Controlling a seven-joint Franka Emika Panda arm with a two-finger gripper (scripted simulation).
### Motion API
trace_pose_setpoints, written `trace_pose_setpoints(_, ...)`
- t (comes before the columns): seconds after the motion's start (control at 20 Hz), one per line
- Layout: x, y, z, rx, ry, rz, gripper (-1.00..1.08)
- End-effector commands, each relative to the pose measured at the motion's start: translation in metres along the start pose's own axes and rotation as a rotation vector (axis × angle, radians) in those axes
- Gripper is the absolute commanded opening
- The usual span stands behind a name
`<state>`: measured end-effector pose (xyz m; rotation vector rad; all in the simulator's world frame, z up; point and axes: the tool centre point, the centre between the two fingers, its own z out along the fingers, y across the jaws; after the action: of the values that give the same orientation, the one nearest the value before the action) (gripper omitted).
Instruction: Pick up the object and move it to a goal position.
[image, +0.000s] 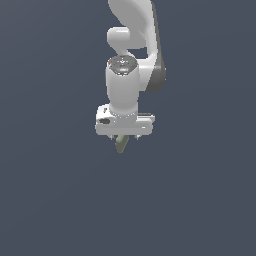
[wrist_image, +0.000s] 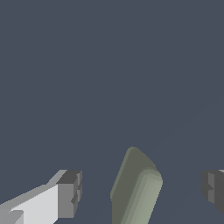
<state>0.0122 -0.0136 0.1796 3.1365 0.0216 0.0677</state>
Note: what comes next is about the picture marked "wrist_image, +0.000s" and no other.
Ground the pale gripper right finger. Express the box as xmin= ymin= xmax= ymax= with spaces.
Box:
xmin=199 ymin=169 xmax=224 ymax=216

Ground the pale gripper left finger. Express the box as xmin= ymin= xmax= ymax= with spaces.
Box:
xmin=0 ymin=169 xmax=83 ymax=224

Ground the olive green rounded block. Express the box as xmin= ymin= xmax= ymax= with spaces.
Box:
xmin=109 ymin=146 xmax=164 ymax=224

